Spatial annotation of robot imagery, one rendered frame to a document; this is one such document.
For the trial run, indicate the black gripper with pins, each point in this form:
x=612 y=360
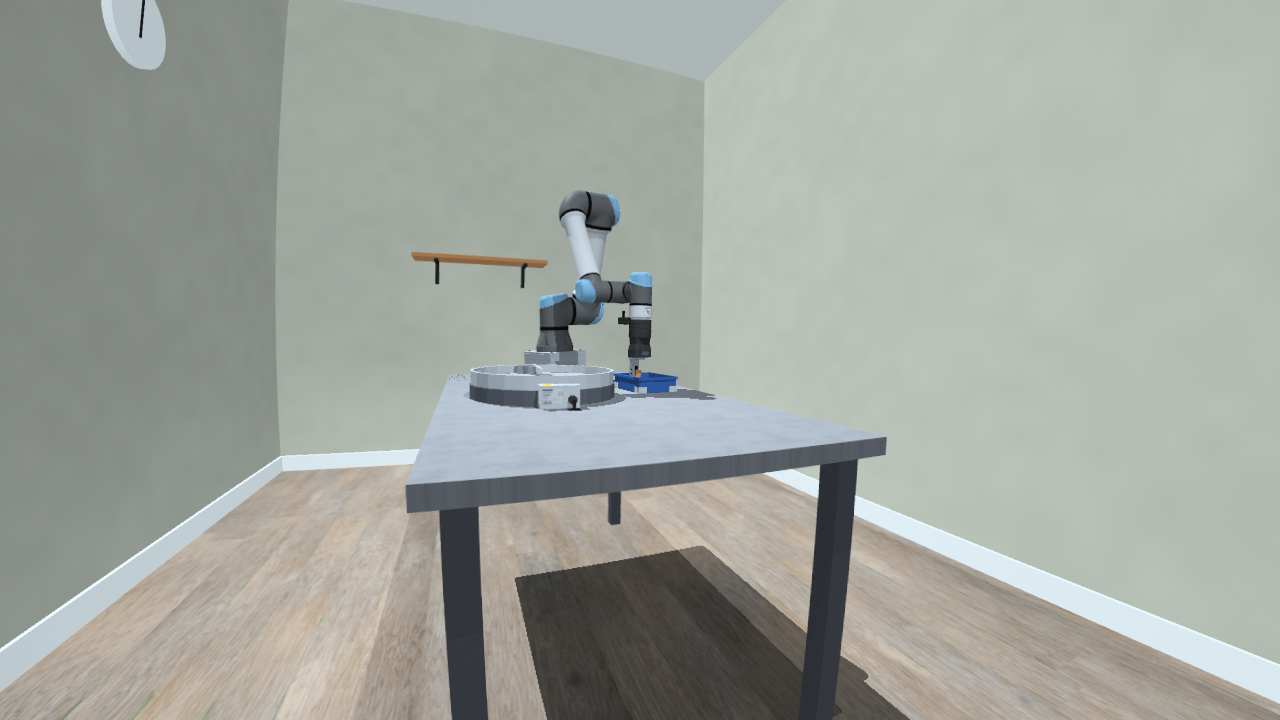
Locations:
x=639 y=334

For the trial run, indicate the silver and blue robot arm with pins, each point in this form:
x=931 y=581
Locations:
x=586 y=307

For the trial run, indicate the blue open crate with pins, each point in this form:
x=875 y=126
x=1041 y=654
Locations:
x=647 y=383

